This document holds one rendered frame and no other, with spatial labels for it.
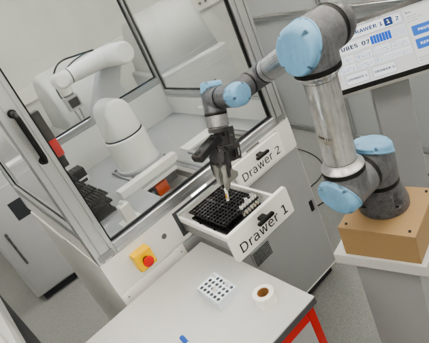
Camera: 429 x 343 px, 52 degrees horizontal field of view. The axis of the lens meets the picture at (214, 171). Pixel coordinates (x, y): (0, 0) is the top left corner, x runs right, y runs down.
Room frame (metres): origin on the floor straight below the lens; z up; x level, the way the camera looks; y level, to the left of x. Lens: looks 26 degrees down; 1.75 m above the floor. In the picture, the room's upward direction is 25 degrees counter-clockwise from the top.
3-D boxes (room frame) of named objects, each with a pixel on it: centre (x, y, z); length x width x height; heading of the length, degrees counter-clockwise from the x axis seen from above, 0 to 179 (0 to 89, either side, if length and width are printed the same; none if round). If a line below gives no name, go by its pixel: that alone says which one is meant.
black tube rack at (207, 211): (1.42, 0.03, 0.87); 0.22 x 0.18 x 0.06; 29
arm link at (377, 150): (1.07, -0.43, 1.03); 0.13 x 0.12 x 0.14; 120
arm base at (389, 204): (1.08, -0.43, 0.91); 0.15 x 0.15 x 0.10
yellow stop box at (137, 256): (1.36, 0.36, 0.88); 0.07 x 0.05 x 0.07; 119
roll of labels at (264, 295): (1.02, 0.02, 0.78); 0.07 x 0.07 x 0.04
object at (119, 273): (1.97, 0.28, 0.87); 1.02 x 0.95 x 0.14; 119
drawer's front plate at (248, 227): (1.25, -0.07, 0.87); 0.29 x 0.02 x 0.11; 119
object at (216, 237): (1.43, 0.03, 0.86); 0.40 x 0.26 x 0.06; 29
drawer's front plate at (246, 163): (1.68, -0.19, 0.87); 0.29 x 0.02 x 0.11; 119
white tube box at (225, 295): (1.14, 0.15, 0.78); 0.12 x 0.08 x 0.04; 26
